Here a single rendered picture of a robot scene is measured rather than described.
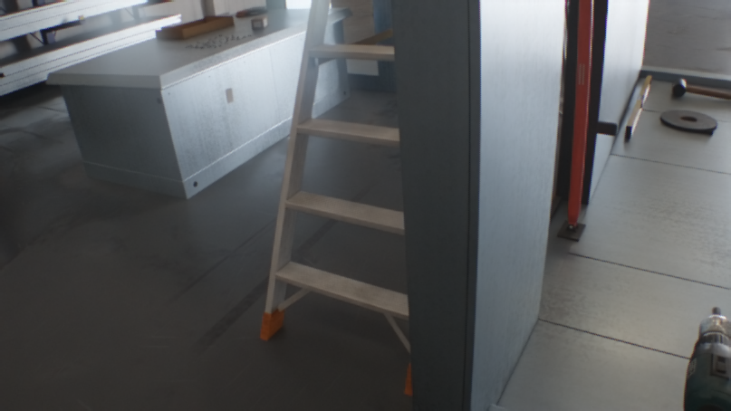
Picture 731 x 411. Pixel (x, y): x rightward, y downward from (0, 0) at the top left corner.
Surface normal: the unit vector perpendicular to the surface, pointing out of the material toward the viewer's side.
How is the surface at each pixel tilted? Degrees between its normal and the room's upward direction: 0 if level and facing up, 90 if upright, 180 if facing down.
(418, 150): 90
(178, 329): 0
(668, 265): 0
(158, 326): 0
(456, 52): 90
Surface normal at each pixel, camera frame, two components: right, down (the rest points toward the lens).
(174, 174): -0.47, 0.46
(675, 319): -0.08, -0.88
